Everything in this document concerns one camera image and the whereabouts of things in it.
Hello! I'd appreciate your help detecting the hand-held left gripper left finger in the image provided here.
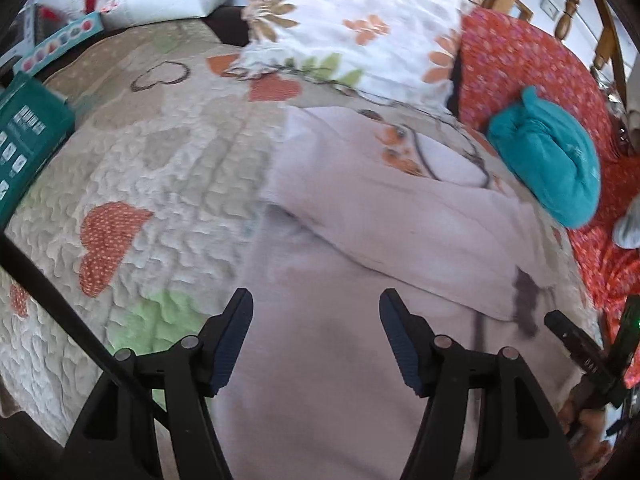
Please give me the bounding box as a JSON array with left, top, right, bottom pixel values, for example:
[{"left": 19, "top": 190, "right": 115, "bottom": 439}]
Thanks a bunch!
[{"left": 54, "top": 287, "right": 254, "bottom": 480}]

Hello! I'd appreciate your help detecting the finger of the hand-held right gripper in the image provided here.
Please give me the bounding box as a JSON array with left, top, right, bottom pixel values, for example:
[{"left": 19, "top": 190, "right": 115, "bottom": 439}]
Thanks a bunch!
[{"left": 543, "top": 310, "right": 617, "bottom": 394}]

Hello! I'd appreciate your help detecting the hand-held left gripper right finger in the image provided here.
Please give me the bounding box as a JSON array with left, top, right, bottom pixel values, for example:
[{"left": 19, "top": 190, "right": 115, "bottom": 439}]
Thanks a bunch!
[{"left": 378, "top": 288, "right": 577, "bottom": 480}]

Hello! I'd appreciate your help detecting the pale pink garment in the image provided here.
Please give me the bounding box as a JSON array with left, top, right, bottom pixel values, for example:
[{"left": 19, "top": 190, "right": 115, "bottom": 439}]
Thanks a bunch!
[{"left": 209, "top": 105, "right": 572, "bottom": 480}]

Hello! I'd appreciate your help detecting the person's right hand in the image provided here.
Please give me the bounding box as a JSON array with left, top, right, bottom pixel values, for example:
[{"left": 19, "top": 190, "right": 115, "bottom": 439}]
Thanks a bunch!
[{"left": 556, "top": 379, "right": 615, "bottom": 462}]

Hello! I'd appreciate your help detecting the grey sock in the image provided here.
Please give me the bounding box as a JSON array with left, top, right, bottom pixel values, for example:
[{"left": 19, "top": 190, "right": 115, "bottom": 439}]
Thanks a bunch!
[{"left": 613, "top": 206, "right": 640, "bottom": 249}]

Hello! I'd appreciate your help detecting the quilted heart print bedspread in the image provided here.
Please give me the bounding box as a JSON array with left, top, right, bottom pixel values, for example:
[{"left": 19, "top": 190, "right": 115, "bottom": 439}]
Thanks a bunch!
[{"left": 0, "top": 19, "right": 608, "bottom": 448}]

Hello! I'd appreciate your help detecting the teal folded cloth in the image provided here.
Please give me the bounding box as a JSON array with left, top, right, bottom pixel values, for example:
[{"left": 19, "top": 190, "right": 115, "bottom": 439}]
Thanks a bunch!
[{"left": 486, "top": 85, "right": 602, "bottom": 229}]

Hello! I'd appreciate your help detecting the red floral blanket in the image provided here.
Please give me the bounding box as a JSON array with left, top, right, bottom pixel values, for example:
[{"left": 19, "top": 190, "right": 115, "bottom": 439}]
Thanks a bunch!
[{"left": 452, "top": 7, "right": 640, "bottom": 391}]

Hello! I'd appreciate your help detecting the green cardboard box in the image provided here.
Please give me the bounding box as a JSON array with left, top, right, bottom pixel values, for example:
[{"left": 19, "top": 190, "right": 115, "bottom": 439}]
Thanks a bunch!
[{"left": 0, "top": 71, "right": 77, "bottom": 231}]

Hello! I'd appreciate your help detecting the white floral pillow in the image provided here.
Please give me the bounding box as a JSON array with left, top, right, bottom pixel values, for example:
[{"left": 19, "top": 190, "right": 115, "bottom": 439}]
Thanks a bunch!
[{"left": 234, "top": 0, "right": 488, "bottom": 111}]

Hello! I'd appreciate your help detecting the wooden headboard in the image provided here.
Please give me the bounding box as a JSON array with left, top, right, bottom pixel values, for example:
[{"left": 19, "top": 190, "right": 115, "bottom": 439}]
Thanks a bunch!
[{"left": 481, "top": 0, "right": 628, "bottom": 106}]

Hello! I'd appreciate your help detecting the box with coloured dots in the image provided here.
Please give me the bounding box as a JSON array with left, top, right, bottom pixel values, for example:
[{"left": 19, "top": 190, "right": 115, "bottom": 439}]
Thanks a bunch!
[{"left": 11, "top": 11, "right": 105, "bottom": 76}]

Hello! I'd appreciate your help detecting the black cable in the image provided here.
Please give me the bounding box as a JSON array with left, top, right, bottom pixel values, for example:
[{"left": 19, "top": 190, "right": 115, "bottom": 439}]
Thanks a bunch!
[{"left": 0, "top": 234, "right": 172, "bottom": 427}]

